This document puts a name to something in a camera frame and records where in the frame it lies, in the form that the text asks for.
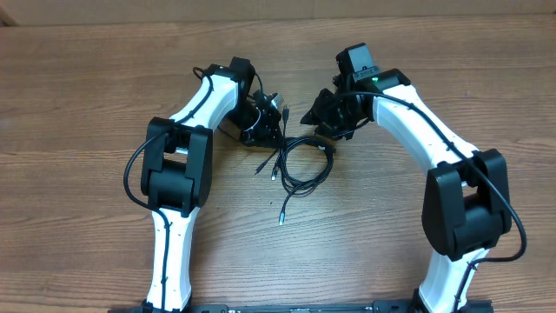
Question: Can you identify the black cable bundle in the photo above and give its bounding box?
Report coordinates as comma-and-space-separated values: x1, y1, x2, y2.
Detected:
254, 103, 336, 226

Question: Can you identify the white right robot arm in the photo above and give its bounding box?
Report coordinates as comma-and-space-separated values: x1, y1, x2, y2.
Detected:
301, 69, 512, 312

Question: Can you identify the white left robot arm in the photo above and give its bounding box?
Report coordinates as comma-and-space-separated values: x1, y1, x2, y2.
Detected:
140, 57, 284, 312

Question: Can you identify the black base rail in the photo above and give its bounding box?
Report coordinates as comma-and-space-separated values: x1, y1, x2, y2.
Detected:
107, 300, 494, 313

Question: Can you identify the brown cardboard wall panel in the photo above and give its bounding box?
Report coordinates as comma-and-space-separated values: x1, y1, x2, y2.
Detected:
1, 0, 555, 26

